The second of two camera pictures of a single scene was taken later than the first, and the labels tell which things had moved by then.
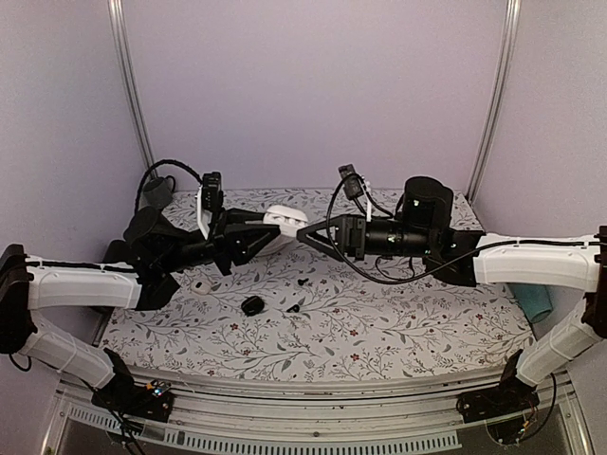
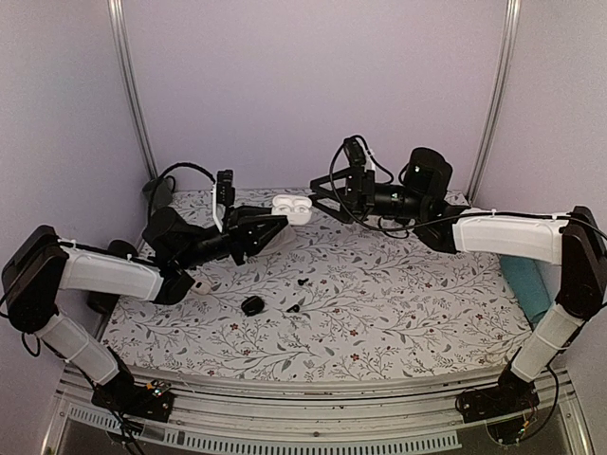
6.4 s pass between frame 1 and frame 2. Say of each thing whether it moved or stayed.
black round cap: stayed
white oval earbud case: moved
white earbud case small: stayed
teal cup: stayed
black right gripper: moved
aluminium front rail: stayed
